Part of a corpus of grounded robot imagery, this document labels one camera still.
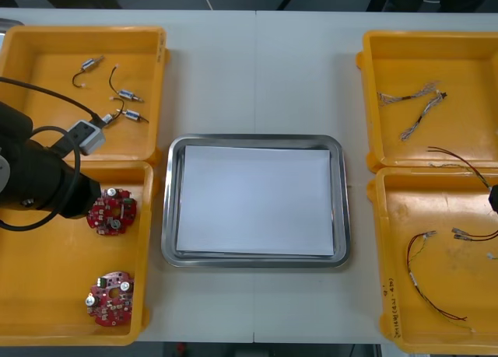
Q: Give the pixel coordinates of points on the white paper sheet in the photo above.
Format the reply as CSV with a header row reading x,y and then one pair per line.
x,y
253,201

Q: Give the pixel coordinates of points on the round red circuit board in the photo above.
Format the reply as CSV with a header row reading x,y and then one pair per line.
x,y
111,298
116,211

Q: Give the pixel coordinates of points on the steel tray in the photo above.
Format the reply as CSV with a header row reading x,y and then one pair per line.
x,y
169,201

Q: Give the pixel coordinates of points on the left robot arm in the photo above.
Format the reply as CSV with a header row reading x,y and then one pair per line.
x,y
19,170

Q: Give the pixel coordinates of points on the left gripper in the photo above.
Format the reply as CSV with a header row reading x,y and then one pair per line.
x,y
83,197

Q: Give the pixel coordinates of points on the yellow-orange plastic bin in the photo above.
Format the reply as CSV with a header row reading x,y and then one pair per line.
x,y
439,201
459,69
46,139
46,279

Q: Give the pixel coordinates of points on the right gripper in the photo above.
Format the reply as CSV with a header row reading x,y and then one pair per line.
x,y
494,199

